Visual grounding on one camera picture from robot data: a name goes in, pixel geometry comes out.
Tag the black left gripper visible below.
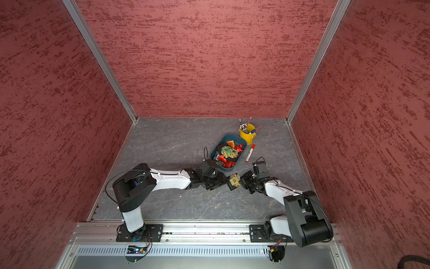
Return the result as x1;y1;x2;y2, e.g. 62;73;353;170
202;171;230;190

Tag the black yellow label tea bag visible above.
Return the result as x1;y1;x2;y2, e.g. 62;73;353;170
227;173;241;191

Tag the red foil tea bag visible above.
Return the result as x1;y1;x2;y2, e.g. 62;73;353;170
223;161;236;169
235;144;244;152
216;155;227;164

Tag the black green label tea bag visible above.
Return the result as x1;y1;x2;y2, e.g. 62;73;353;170
221;146;239;159

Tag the orange tea bag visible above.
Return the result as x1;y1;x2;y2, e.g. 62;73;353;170
226;140;236;149

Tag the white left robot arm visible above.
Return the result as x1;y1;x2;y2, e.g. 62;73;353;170
112;160;227;233

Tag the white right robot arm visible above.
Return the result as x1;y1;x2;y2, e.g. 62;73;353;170
240;171;334;247

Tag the teal plastic storage box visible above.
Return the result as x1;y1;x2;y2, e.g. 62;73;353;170
210;134;247;171

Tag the red capped white marker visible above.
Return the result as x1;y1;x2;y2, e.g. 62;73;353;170
245;144;255;163

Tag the yellow metal pencil bucket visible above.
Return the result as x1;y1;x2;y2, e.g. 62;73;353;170
239;123;256;145

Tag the bundle of pencils with erasers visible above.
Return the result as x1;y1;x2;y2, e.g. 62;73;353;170
239;119;247;133

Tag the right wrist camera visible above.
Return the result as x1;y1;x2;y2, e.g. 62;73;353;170
253;161;270;180

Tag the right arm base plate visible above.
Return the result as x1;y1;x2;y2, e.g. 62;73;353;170
249;224;293;244

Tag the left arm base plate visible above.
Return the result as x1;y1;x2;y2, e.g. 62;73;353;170
116;224;164;243

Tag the aluminium front rail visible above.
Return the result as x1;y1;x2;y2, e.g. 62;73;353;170
68;221;343;245

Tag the right aluminium corner post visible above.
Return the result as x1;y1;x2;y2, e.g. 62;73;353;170
286;0;350;125

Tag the aluminium corner post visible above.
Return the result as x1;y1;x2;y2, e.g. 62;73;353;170
286;0;350;125
62;0;138;124

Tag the left aluminium corner post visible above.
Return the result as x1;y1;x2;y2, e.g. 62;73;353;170
62;0;138;124

